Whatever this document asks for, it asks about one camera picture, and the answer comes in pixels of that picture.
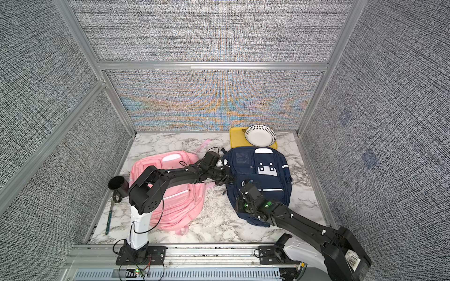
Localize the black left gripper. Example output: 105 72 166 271
207 164 237 186

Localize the navy blue backpack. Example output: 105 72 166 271
223 146 293 228

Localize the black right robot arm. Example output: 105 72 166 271
239 180 371 281

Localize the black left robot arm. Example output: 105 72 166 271
127 164 233 251

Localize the pink backpack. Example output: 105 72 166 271
130 151 214 235

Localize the yellow cutting board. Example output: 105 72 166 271
230 127 278 149

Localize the white bowl dotted rim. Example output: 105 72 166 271
243 125 277 147

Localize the black cup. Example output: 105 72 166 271
108 176 129 203

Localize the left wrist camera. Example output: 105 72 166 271
198 151 221 170

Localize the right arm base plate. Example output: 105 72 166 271
254 246 292 265

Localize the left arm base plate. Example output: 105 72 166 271
116 245 168 266

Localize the green handled fork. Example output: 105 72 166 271
105 200 115 235

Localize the aluminium mounting rail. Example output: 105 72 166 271
57 243 366 281

